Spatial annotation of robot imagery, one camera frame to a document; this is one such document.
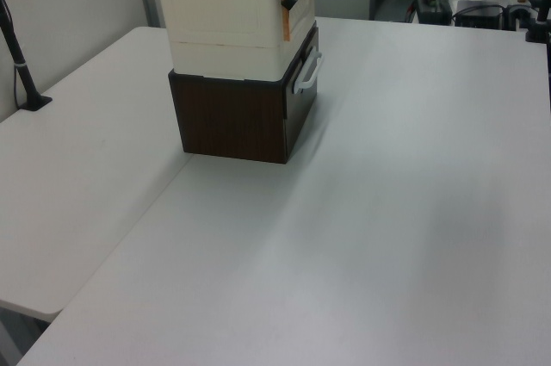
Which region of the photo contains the tan strip door handle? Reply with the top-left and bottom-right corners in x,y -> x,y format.
281,0 -> 294,44

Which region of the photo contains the cream plastic storage cabinet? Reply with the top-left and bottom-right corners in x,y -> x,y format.
153,0 -> 318,83

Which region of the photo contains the dark drawer front panel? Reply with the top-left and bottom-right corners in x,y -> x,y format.
282,26 -> 320,158

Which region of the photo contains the dark brown wooden drawer box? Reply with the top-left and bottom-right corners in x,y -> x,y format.
167,21 -> 320,165

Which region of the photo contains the black electronics box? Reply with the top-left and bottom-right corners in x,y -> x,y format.
455,0 -> 505,30

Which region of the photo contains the white drawer handle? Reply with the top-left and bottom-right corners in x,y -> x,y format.
292,52 -> 324,95

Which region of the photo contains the black clamp mount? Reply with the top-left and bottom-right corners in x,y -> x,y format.
504,0 -> 536,33

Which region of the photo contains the black camera stand pole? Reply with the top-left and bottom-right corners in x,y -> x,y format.
0,0 -> 53,111

